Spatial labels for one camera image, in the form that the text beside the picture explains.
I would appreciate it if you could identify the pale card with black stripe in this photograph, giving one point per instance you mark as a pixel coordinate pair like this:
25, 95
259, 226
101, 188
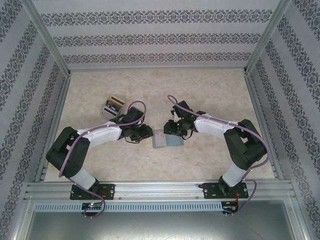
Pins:
112, 110

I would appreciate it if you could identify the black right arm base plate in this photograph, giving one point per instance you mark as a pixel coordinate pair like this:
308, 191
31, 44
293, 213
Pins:
208, 191

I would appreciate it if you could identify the grey sheet metal panel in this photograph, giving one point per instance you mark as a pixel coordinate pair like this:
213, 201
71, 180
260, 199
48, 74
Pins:
160, 225

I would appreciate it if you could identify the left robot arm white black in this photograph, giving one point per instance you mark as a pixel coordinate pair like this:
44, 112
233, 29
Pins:
105, 133

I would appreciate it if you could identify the clear plastic box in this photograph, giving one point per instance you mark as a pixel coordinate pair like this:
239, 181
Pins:
103, 112

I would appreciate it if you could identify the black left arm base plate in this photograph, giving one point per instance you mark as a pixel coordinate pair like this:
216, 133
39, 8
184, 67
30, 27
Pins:
110, 191

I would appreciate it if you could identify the aluminium mounting rail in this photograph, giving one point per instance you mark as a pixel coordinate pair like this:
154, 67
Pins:
160, 190

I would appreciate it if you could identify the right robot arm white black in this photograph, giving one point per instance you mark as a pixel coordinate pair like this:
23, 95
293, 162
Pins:
212, 126

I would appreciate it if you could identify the aluminium frame post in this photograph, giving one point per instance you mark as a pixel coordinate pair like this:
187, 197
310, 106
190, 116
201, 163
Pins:
265, 37
47, 37

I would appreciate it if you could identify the aluminium table side rail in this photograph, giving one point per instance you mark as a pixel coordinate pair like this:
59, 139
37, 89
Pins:
255, 100
61, 100

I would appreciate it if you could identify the aluminium front frame bar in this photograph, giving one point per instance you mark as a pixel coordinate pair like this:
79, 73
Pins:
297, 220
21, 220

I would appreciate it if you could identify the pink floral card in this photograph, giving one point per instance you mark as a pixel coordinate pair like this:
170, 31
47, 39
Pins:
160, 138

